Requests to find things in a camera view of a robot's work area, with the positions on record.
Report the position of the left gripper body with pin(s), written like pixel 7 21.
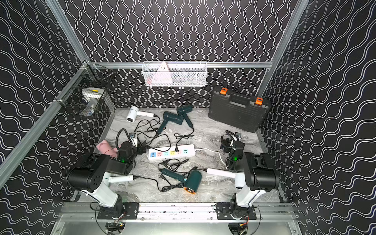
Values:
pixel 138 146

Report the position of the white multicolour power strip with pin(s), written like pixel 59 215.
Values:
pixel 165 153

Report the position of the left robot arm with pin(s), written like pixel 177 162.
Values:
pixel 93 173

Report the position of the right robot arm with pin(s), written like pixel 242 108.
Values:
pixel 259 176

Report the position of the pink hair dryer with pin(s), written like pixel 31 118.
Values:
pixel 104 148

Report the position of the black plastic tool case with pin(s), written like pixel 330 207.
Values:
pixel 243 112

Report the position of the white dryer at back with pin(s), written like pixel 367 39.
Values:
pixel 134 112

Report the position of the green dryer back left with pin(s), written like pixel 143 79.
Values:
pixel 169 116

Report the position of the green dryer in front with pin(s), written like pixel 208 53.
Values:
pixel 190 183

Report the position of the green dryer back right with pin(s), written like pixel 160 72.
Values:
pixel 183 111

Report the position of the silver dryer in black basket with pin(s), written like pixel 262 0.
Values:
pixel 91 97

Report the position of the pink triangular item in basket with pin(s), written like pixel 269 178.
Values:
pixel 162 76

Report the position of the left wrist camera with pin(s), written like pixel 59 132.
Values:
pixel 133 139

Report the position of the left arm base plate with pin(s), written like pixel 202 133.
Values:
pixel 126 211

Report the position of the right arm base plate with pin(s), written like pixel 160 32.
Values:
pixel 231 211

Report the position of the black wire mesh basket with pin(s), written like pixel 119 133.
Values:
pixel 91 76

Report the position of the white wire wall basket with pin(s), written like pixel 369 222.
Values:
pixel 183 73

